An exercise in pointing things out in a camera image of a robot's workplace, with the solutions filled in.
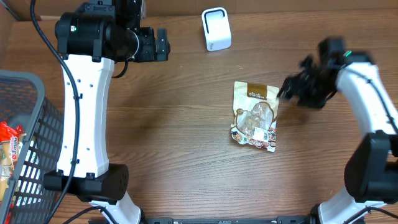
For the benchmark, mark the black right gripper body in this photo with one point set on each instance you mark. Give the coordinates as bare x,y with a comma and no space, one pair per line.
314,92

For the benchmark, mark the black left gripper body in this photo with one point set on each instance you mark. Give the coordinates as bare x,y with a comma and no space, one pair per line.
147,49

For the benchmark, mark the brown Pantree snack pouch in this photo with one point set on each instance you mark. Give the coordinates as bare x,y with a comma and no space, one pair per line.
255,109

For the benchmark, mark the orange biscuit packet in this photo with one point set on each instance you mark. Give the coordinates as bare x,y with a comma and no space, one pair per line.
11,145

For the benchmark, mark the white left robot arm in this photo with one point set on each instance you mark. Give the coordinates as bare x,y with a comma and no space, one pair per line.
90,42

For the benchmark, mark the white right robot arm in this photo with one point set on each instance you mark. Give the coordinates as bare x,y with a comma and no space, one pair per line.
370,178

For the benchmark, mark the white barcode scanner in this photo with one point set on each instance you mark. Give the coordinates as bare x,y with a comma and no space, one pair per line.
216,29

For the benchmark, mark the grey plastic shopping basket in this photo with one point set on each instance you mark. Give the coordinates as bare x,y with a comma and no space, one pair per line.
24,103

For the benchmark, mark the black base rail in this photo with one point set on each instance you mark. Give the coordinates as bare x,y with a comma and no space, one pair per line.
278,220

